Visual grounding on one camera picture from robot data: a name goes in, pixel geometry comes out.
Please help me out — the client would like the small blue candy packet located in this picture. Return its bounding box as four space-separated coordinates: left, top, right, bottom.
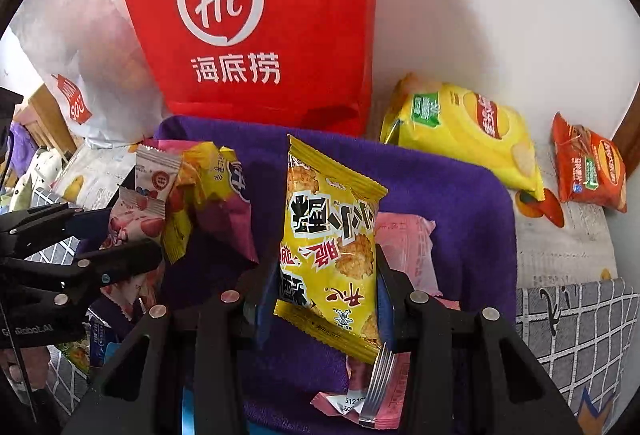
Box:
89 315 113 368

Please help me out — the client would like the pink triangular snack packet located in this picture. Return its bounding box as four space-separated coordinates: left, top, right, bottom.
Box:
311 353 410 431

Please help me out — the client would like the white strawberry snack packet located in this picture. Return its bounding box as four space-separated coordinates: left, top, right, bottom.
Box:
101 145 181 320

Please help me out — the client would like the yellow crispy snack packet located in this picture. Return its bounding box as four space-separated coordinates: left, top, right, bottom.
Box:
274 136 387 363

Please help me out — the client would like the green snack packet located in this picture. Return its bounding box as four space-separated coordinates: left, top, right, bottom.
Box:
56 339 90 374

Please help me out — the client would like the small pink snack packet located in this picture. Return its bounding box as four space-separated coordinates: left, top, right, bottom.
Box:
375 212 442 296

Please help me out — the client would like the left human hand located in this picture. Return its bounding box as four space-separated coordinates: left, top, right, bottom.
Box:
0 346 50 391

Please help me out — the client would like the blue tissue pack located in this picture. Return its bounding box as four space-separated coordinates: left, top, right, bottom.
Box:
181 386 280 435

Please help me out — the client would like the wooden chair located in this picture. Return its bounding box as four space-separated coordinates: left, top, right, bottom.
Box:
14 84 77 159

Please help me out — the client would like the purple towel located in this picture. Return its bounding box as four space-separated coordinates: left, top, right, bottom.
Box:
154 116 518 434

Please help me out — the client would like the white plastic Miniso bag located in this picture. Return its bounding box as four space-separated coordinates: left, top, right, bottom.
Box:
10 0 165 147

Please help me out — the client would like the orange chips bag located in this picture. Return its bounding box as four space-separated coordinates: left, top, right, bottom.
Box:
551 112 627 213

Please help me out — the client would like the yellow chips bag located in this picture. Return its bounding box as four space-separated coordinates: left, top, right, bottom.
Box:
380 73 544 201

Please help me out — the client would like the red paper shopping bag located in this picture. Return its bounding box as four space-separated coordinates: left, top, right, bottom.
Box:
125 0 375 136

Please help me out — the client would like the brown wooden door frame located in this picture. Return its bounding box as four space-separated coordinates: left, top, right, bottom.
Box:
613 86 640 174

